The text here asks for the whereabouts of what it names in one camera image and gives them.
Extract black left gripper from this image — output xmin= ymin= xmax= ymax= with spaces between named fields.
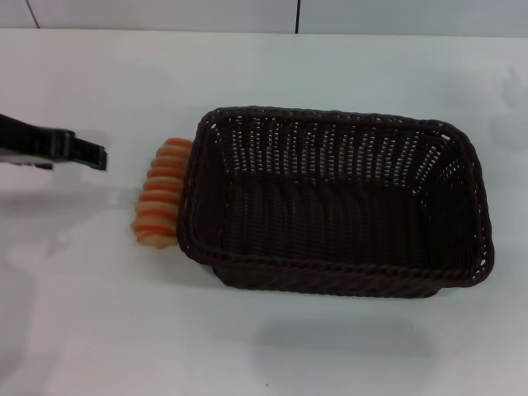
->
xmin=0 ymin=113 xmax=110 ymax=172

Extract dark brown wicker basket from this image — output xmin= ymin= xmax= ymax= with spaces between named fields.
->
xmin=176 ymin=106 xmax=495 ymax=299

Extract orange striped bread roll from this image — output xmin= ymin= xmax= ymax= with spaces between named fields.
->
xmin=130 ymin=137 xmax=195 ymax=250

